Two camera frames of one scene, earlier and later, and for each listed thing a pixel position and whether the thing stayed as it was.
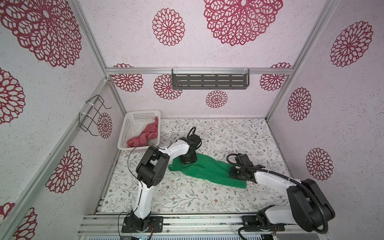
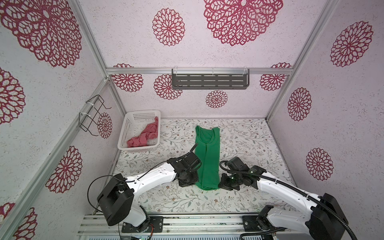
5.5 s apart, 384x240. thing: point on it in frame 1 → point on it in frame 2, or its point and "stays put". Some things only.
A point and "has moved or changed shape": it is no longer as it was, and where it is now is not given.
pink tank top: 149,133 stays put
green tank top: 208,169 has moved or changed shape
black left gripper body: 189,158 → 190,179
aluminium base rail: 206,225 stays put
